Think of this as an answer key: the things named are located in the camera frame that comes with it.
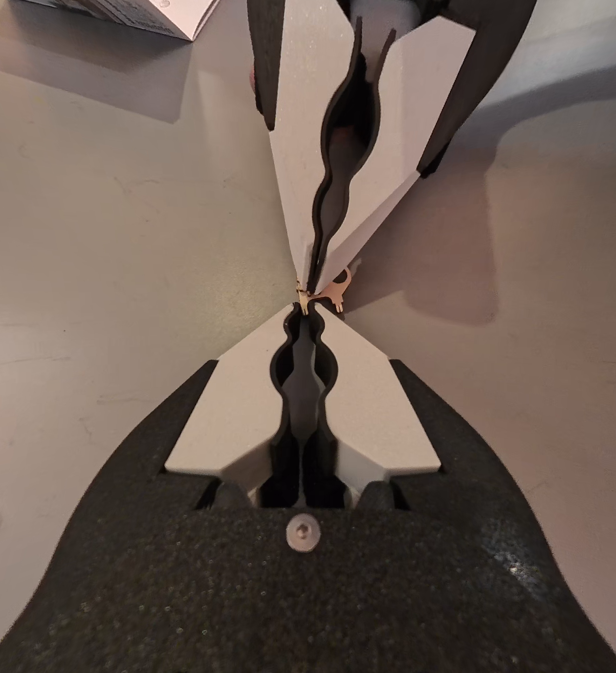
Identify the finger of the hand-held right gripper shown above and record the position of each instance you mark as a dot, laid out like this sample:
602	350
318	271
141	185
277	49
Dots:
302	105
418	94

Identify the white instruction booklet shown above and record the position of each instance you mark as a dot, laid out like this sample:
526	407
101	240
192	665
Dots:
182	18

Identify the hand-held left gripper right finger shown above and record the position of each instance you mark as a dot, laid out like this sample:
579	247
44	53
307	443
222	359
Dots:
381	420

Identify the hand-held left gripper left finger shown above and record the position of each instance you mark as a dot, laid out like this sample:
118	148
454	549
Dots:
224	415

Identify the wooden frame piece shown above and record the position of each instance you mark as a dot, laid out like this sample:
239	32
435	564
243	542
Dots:
334	292

